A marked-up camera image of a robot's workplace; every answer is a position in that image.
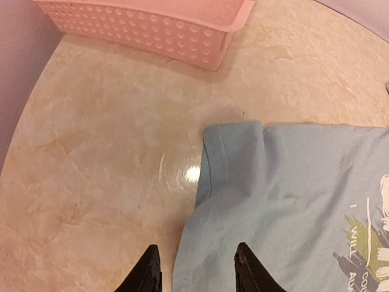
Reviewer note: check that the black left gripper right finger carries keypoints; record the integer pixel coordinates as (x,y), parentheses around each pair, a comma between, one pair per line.
(250,274)

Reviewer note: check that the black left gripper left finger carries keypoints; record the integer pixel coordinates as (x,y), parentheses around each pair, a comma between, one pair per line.
(145,276)

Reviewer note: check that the light blue printed t-shirt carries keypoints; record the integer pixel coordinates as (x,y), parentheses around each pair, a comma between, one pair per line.
(311,201)

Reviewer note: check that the pink plastic basket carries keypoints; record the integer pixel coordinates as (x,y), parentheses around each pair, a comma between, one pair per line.
(195,32)

